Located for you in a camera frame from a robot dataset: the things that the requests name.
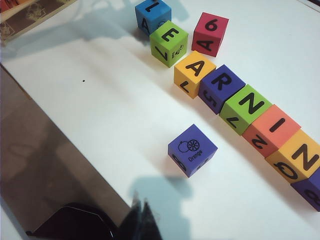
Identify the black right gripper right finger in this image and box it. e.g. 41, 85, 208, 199
141, 197, 162, 240

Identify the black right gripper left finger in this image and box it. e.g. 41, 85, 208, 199
116, 191, 144, 240

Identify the yellow block A and E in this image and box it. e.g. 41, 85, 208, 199
173, 50, 217, 100

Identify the purple block R and 5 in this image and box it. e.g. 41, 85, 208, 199
198, 64, 246, 115

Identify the green block E and duck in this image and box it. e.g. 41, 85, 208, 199
149, 20, 189, 68

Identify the blue block L and A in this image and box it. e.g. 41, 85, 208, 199
134, 0, 173, 36

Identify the black glossy rounded object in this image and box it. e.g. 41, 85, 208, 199
25, 202, 118, 240

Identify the purple block B and orange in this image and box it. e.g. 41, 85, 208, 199
167, 124, 219, 178

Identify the yellow block Q and N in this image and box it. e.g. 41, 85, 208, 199
264, 129, 320, 185

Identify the orange block 2 and I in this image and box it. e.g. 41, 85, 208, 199
241, 104, 302, 158

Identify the purple block 8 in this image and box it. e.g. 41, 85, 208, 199
290, 167, 320, 213

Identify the green block N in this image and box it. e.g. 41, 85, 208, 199
219, 84, 273, 137

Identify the pink block 6 and A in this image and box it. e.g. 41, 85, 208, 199
191, 11, 230, 58

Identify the beige patterned block tray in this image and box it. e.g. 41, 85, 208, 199
0, 0, 78, 46

